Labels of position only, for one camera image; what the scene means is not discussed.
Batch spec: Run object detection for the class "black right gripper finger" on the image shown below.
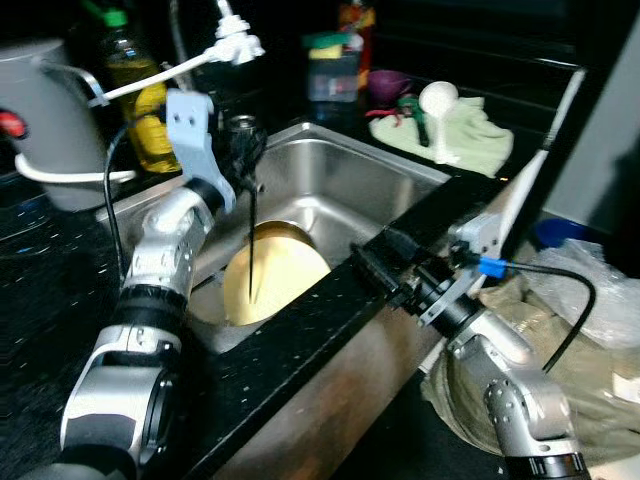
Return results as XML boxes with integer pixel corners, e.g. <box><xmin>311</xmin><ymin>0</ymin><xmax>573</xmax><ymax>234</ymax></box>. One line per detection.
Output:
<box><xmin>348</xmin><ymin>245</ymin><xmax>409</xmax><ymax>304</ymax></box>
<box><xmin>375</xmin><ymin>228</ymin><xmax>421</xmax><ymax>263</ymax></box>

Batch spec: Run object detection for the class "dark chopstick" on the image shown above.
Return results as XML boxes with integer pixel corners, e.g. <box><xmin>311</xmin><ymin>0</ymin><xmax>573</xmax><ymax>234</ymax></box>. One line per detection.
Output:
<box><xmin>246</xmin><ymin>188</ymin><xmax>258</xmax><ymax>303</ymax></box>

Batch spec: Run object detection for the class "round metal counter cap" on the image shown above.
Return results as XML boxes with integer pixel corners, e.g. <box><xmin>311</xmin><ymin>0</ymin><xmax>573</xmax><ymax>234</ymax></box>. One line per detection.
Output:
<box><xmin>228</xmin><ymin>113</ymin><xmax>263</xmax><ymax>136</ymax></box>

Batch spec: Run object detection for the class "stainless steel sink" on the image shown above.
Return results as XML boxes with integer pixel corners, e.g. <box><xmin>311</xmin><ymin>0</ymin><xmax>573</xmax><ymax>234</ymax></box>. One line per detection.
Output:
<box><xmin>95</xmin><ymin>120</ymin><xmax>451</xmax><ymax>356</ymax></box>

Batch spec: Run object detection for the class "plain yellow plate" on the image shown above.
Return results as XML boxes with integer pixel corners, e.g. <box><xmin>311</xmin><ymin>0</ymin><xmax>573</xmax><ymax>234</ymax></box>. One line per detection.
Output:
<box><xmin>222</xmin><ymin>220</ymin><xmax>331</xmax><ymax>328</ymax></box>

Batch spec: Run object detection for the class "yellow oil bottle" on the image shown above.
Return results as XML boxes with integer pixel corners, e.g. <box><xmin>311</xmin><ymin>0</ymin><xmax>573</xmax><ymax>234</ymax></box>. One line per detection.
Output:
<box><xmin>98</xmin><ymin>8</ymin><xmax>183</xmax><ymax>174</ymax></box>

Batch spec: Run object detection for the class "clear plastic sponge container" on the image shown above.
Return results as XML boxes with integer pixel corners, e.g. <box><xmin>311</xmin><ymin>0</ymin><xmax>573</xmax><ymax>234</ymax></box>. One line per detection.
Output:
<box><xmin>305</xmin><ymin>50</ymin><xmax>361</xmax><ymax>104</ymax></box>

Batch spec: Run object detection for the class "yellow green sponge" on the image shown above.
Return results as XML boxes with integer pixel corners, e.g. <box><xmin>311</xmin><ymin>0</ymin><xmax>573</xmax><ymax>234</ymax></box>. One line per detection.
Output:
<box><xmin>303</xmin><ymin>32</ymin><xmax>351</xmax><ymax>61</ymax></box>

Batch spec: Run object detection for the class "chrome faucet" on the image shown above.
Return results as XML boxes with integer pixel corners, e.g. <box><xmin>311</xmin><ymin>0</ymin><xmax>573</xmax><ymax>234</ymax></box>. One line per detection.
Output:
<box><xmin>168</xmin><ymin>0</ymin><xmax>226</xmax><ymax>111</ymax></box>

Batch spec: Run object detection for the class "light green cloth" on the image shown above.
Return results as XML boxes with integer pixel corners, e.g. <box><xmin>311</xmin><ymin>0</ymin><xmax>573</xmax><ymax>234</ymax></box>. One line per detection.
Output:
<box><xmin>368</xmin><ymin>95</ymin><xmax>516</xmax><ymax>179</ymax></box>

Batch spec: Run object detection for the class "blue bin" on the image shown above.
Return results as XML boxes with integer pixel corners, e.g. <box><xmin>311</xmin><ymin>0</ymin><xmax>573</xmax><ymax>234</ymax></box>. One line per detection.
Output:
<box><xmin>535</xmin><ymin>218</ymin><xmax>586</xmax><ymax>249</ymax></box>

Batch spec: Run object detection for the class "purple cup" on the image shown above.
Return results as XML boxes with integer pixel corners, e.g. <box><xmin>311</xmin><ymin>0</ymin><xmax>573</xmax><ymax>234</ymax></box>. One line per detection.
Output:
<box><xmin>365</xmin><ymin>70</ymin><xmax>413</xmax><ymax>109</ymax></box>

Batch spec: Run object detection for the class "white plastic ladle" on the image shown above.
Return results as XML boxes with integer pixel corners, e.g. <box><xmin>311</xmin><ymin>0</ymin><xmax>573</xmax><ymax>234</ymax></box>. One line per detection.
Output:
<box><xmin>418</xmin><ymin>80</ymin><xmax>466</xmax><ymax>166</ymax></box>

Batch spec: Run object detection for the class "red bottle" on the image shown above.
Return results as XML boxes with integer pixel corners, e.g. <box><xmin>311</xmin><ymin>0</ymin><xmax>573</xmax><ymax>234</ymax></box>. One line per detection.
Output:
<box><xmin>338</xmin><ymin>0</ymin><xmax>376</xmax><ymax>61</ymax></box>

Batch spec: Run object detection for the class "clear plastic bag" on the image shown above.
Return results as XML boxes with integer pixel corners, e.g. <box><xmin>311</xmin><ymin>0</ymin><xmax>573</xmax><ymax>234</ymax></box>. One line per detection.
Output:
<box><xmin>530</xmin><ymin>240</ymin><xmax>640</xmax><ymax>351</ymax></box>

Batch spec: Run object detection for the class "grey jug with red logo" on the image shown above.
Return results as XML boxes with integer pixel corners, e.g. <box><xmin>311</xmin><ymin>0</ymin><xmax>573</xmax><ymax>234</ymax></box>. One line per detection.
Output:
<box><xmin>0</xmin><ymin>38</ymin><xmax>111</xmax><ymax>213</ymax></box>

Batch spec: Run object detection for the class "olive sack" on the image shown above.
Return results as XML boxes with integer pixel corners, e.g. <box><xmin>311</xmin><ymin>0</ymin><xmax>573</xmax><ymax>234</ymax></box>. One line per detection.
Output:
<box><xmin>420</xmin><ymin>275</ymin><xmax>640</xmax><ymax>466</ymax></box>

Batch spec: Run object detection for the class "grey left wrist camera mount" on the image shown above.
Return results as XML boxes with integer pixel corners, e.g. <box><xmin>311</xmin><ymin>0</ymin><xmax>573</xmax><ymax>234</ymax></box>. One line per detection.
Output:
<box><xmin>165</xmin><ymin>88</ymin><xmax>239</xmax><ymax>213</ymax></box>

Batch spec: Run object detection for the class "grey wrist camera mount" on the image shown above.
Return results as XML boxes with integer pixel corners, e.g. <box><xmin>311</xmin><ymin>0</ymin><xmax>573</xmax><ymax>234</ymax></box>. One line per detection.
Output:
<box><xmin>165</xmin><ymin>88</ymin><xmax>239</xmax><ymax>213</ymax></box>
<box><xmin>418</xmin><ymin>213</ymin><xmax>504</xmax><ymax>326</ymax></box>

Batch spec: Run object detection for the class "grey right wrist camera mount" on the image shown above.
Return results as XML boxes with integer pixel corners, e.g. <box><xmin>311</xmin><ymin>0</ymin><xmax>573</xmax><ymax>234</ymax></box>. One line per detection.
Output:
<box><xmin>418</xmin><ymin>213</ymin><xmax>504</xmax><ymax>326</ymax></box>

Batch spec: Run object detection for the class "green handled utensil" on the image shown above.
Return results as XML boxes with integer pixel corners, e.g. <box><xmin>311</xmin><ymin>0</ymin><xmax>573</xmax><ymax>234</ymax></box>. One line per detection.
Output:
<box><xmin>395</xmin><ymin>95</ymin><xmax>428</xmax><ymax>148</ymax></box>

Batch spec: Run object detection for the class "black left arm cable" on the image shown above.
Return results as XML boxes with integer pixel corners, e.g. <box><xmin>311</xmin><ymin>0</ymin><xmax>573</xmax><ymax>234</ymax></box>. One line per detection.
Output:
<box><xmin>103</xmin><ymin>125</ymin><xmax>191</xmax><ymax>286</ymax></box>

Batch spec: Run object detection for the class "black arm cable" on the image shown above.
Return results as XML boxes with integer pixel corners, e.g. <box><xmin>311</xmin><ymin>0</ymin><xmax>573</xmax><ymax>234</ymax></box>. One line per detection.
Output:
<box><xmin>103</xmin><ymin>125</ymin><xmax>191</xmax><ymax>286</ymax></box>
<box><xmin>500</xmin><ymin>262</ymin><xmax>598</xmax><ymax>376</ymax></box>

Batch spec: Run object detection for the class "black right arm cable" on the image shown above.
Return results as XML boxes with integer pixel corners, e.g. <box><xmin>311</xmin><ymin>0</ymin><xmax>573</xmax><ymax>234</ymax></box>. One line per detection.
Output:
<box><xmin>500</xmin><ymin>262</ymin><xmax>598</xmax><ymax>376</ymax></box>

